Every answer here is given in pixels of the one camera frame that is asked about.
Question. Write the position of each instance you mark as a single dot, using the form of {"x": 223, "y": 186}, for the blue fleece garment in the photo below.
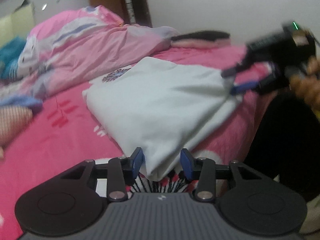
{"x": 22, "y": 102}

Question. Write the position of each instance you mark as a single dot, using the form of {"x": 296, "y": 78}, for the pink checked knit garment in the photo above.
{"x": 12, "y": 122}

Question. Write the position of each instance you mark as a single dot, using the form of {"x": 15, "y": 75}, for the pink patterned duvet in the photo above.
{"x": 100, "y": 45}

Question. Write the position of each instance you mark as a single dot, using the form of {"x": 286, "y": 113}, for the white sweatshirt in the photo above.
{"x": 162, "y": 100}

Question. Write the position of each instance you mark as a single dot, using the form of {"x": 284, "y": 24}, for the pink floral fleece blanket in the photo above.
{"x": 62, "y": 142}

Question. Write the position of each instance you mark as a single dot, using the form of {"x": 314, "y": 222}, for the person's right hand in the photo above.
{"x": 310, "y": 87}

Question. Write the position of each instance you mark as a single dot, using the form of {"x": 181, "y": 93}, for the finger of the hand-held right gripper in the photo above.
{"x": 243, "y": 87}
{"x": 236, "y": 68}

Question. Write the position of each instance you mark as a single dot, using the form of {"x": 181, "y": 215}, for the pale yellow cabinet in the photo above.
{"x": 15, "y": 22}

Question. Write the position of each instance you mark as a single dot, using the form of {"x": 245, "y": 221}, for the teal patterned cloth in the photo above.
{"x": 12, "y": 52}

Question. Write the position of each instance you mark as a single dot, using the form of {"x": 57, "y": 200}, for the dark cloth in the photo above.
{"x": 282, "y": 142}

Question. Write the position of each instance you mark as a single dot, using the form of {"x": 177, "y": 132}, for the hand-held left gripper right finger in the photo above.
{"x": 186, "y": 163}

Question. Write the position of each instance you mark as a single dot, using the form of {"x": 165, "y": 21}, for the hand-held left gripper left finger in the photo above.
{"x": 138, "y": 162}

